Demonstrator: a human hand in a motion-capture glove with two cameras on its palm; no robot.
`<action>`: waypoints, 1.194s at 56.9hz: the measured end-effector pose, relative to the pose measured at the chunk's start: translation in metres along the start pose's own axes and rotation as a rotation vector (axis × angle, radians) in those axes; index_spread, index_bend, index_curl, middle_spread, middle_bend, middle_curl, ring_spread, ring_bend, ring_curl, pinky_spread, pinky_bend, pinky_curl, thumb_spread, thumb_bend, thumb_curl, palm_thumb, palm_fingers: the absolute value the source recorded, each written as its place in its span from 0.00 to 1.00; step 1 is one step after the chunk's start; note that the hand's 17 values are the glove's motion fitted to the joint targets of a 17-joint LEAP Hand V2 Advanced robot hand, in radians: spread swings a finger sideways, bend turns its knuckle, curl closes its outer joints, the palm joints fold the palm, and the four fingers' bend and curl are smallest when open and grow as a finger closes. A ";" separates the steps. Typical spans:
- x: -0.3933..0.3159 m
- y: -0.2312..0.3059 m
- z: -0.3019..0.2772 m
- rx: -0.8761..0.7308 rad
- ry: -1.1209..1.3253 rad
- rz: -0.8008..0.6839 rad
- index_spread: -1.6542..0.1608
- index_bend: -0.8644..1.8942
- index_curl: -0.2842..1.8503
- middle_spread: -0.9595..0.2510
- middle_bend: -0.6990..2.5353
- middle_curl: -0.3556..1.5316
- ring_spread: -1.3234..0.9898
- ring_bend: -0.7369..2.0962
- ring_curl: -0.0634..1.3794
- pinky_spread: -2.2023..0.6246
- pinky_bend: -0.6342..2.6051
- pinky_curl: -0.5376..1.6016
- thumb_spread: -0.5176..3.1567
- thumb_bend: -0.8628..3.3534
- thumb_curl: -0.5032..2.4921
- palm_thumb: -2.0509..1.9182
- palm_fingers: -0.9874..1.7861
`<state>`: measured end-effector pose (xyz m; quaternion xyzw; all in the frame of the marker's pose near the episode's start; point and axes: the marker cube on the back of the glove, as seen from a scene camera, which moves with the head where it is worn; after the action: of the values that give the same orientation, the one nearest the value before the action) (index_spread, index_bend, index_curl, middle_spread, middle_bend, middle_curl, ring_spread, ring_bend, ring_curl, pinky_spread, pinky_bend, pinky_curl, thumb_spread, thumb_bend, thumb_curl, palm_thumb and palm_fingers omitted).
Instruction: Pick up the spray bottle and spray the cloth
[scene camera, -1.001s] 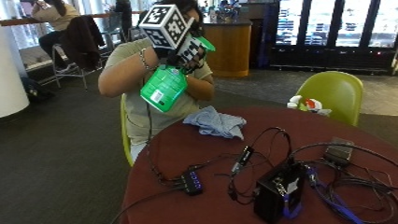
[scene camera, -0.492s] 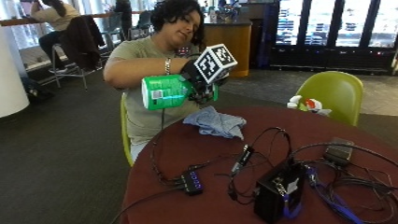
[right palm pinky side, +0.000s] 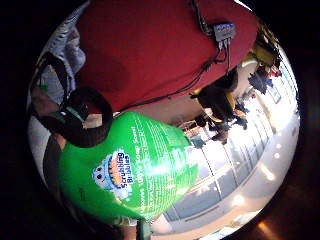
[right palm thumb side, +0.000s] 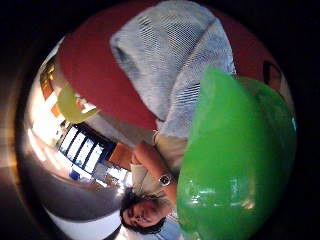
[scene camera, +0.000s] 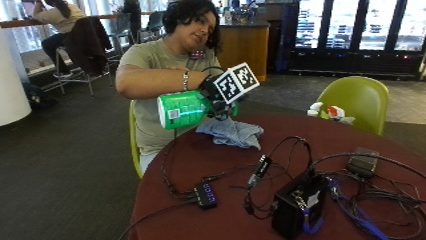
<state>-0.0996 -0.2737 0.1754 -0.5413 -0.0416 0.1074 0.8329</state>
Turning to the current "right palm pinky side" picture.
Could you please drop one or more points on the green cleaner spray bottle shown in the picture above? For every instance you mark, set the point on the green cleaner spray bottle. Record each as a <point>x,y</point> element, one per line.
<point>133,163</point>

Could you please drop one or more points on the the person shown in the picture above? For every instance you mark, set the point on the the person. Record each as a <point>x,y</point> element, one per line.
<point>68,50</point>

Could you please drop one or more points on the black and yellow chair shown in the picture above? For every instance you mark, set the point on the black and yellow chair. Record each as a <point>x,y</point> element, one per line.
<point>265,63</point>
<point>218,96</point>

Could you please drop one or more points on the glass window wall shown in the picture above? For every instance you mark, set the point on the glass window wall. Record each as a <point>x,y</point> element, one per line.
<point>230,166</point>

